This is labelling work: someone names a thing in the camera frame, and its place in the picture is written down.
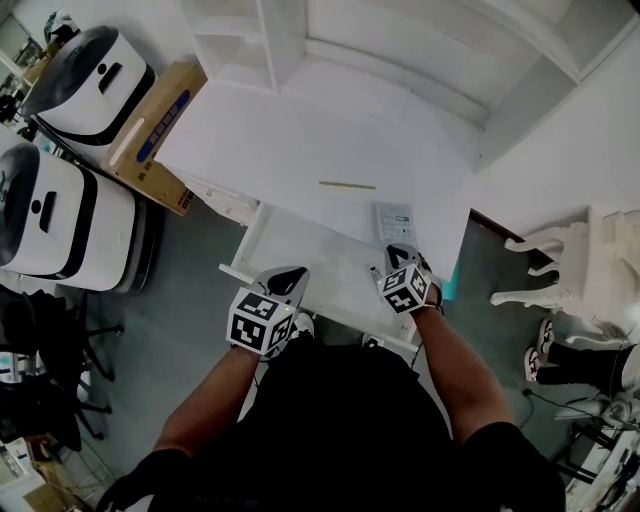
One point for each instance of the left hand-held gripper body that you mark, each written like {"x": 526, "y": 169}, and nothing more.
{"x": 257, "y": 322}

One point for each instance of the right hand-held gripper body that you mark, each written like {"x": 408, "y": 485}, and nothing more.
{"x": 407, "y": 290}

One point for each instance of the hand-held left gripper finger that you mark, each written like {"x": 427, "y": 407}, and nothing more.
{"x": 299, "y": 294}
{"x": 267, "y": 284}

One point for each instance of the large white drawer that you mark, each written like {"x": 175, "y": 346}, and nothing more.
{"x": 310, "y": 260}

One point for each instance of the clear plastic bag with label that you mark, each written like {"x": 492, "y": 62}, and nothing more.
{"x": 395, "y": 222}

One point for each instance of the thin wooden stick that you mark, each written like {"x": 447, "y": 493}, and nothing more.
{"x": 347, "y": 185}

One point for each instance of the person's left forearm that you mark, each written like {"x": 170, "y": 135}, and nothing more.
{"x": 210, "y": 400}

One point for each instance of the person's right forearm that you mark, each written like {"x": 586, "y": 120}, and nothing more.
{"x": 465, "y": 370}

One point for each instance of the white desk with hutch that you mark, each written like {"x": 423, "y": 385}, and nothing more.
{"x": 325, "y": 125}

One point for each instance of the person's left white shoe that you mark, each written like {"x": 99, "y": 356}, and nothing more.
{"x": 303, "y": 325}

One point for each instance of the person's white shoe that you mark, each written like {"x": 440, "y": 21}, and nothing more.
{"x": 373, "y": 342}
{"x": 303, "y": 325}

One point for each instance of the teal rolled mat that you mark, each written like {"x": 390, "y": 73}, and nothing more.
{"x": 449, "y": 287}

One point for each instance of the person's right white shoe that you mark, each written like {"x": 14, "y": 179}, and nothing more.
{"x": 373, "y": 342}

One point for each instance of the person's black clothing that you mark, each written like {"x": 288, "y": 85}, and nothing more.
{"x": 340, "y": 435}

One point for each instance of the brown cardboard box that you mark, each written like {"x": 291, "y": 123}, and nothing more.
{"x": 150, "y": 155}

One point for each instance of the ornate white vanity table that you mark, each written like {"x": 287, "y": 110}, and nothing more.
{"x": 590, "y": 270}

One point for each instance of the white black-topped robot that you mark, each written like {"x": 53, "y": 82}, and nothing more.
{"x": 75, "y": 220}
{"x": 90, "y": 90}

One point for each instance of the black office chair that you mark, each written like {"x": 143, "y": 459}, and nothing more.
{"x": 40, "y": 415}
{"x": 45, "y": 325}

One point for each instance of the black metal rack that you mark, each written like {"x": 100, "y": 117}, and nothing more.
{"x": 595, "y": 450}

